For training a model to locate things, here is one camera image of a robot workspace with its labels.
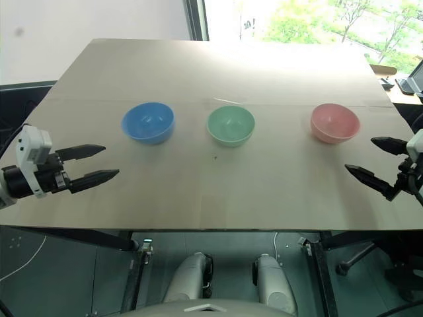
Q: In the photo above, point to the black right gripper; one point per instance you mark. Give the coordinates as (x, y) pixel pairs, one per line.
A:
(407, 175)

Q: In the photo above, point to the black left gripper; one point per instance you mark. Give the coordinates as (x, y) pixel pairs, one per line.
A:
(49, 175)

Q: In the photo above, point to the red plastic bowl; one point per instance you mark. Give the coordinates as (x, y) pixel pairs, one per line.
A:
(334, 123)

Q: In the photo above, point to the wooden desk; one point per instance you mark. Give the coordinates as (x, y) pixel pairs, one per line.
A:
(400, 95)

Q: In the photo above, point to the blue plastic bowl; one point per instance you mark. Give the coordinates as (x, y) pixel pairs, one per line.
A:
(147, 125)

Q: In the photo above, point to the small black desk object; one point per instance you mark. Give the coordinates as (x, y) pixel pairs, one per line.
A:
(386, 83)

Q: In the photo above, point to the dark laptop computer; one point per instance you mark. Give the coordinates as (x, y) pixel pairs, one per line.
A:
(413, 81)

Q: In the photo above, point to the black office chair base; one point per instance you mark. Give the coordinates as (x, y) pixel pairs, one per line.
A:
(355, 257)

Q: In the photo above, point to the black table leg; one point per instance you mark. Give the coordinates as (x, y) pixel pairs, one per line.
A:
(319, 274)
(133, 280)

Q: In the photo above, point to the green plastic bowl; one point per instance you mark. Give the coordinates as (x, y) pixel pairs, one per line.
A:
(230, 127)

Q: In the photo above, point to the silver left robot leg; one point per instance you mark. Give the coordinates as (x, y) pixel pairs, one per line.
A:
(186, 277)

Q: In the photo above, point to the silver robot leg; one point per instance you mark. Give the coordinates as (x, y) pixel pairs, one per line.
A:
(186, 277)
(276, 280)

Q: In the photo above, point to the silver right robot leg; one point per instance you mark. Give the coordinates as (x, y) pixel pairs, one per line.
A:
(276, 280)

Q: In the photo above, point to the silver robot torso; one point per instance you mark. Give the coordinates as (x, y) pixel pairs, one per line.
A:
(208, 308)

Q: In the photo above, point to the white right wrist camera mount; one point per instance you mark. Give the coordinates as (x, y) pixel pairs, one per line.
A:
(416, 143)

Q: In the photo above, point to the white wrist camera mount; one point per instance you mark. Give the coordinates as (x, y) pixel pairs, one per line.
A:
(416, 143)
(33, 145)

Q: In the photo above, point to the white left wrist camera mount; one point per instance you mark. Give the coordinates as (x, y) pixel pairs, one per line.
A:
(33, 145)

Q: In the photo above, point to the black table frame crossbar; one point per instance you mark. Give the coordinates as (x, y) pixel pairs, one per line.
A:
(99, 238)

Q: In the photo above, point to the black window frame post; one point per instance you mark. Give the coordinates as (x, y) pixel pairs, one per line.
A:
(198, 20)

